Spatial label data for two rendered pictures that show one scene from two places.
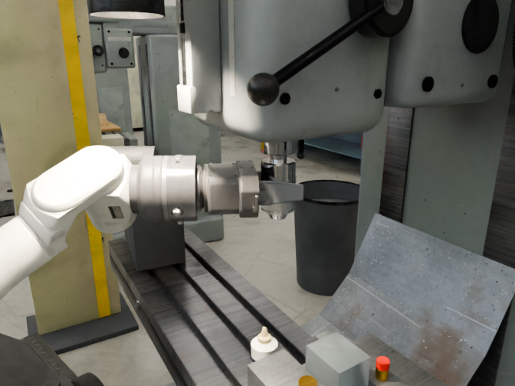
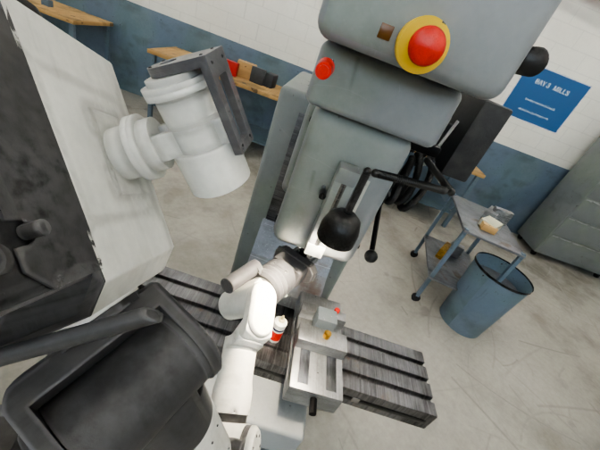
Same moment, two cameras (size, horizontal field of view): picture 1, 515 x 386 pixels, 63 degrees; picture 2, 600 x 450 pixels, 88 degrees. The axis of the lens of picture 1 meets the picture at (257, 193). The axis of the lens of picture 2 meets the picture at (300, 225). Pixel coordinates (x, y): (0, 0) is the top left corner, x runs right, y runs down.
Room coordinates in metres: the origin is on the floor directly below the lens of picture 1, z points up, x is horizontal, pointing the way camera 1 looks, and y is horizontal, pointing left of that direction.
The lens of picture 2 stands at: (0.29, 0.60, 1.74)
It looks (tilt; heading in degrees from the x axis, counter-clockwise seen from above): 32 degrees down; 297
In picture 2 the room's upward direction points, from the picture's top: 22 degrees clockwise
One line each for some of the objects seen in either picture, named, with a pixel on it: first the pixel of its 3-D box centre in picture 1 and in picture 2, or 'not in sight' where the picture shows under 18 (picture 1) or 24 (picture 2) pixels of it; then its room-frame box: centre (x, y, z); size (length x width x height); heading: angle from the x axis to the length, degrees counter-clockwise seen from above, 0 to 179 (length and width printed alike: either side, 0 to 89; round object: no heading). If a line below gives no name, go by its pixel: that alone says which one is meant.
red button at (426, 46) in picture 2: not in sight; (425, 45); (0.43, 0.19, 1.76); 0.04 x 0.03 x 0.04; 31
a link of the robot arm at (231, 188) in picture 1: (211, 189); (284, 272); (0.55, 0.06, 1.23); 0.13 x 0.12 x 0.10; 6
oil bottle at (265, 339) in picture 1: (264, 358); (278, 327); (0.53, -0.01, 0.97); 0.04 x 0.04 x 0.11
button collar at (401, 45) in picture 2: not in sight; (420, 45); (0.44, 0.17, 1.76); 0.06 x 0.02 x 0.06; 31
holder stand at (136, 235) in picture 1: (150, 214); not in sight; (1.03, 0.28, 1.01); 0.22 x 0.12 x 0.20; 24
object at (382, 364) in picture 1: (382, 368); not in sight; (0.43, -0.15, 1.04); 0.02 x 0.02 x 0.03
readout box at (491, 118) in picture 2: not in sight; (464, 135); (0.42, -0.46, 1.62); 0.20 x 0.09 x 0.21; 121
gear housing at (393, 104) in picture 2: not in sight; (375, 85); (0.58, -0.07, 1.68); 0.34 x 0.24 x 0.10; 121
